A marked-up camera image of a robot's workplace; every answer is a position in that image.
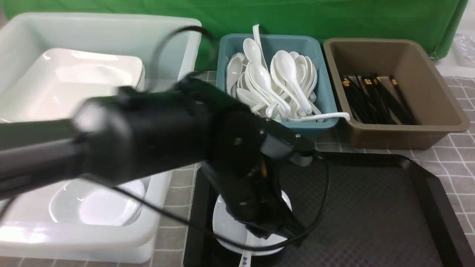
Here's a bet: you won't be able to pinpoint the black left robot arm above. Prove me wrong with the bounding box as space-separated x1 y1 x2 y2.
1 77 300 238

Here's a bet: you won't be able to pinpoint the stack of white square plates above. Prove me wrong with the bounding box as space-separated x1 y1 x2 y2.
0 48 145 123

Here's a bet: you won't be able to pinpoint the large white plastic tub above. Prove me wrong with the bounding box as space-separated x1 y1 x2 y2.
1 13 201 263

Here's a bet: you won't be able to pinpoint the grey checked tablecloth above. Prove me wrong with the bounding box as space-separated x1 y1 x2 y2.
1 76 475 267

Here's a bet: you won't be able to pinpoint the pile of white soup spoons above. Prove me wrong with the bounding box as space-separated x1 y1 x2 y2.
225 24 351 123

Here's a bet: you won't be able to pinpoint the small white bowl in tub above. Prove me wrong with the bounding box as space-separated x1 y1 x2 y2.
49 179 141 226

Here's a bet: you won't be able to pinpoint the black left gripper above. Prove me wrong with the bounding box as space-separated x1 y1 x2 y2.
207 158 294 232

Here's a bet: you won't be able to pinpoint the black chopsticks in bin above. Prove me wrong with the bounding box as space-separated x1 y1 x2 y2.
340 73 420 125

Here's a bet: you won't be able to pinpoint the white ceramic soup spoon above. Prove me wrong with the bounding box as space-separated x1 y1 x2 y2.
239 232 254 267

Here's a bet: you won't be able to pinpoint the brown plastic chopstick bin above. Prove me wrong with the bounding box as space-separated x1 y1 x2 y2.
324 38 470 150

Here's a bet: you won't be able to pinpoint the green backdrop cloth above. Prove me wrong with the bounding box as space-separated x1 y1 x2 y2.
1 0 468 57

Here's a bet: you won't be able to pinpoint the small white bowl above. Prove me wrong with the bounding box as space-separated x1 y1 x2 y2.
212 191 292 256
49 179 141 226

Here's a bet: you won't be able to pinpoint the black plastic serving tray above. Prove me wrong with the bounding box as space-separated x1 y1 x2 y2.
183 152 475 267

